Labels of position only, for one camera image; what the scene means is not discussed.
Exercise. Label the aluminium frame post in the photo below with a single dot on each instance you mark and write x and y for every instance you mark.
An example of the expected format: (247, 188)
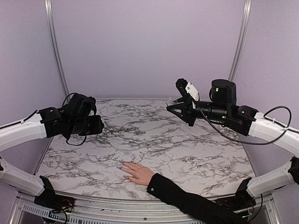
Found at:
(55, 47)
(241, 39)

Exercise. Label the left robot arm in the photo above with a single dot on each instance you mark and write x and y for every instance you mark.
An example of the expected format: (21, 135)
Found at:
(77, 115)

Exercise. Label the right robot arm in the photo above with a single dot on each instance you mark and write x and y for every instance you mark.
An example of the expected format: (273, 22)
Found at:
(223, 110)

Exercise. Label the front aluminium rail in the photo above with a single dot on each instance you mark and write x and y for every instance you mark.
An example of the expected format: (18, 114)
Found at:
(97, 210)

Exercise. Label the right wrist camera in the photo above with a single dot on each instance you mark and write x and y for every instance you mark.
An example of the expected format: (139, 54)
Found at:
(186, 88)

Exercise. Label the left aluminium frame post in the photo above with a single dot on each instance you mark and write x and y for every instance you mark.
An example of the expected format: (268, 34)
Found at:
(55, 47)

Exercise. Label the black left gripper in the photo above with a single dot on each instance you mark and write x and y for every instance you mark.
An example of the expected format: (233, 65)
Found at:
(97, 128)

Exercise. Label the person's bare hand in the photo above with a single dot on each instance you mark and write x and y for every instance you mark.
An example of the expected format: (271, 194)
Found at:
(136, 173)

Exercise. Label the black sleeved forearm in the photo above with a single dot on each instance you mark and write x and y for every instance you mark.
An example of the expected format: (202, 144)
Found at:
(191, 204)

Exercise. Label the clear nail polish bottle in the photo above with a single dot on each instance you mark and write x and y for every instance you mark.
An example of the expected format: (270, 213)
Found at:
(171, 101)

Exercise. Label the right aluminium frame post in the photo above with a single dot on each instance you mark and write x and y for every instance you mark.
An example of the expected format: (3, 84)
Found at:
(241, 39)

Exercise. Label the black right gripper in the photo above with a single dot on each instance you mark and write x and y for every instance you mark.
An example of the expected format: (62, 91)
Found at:
(187, 108)

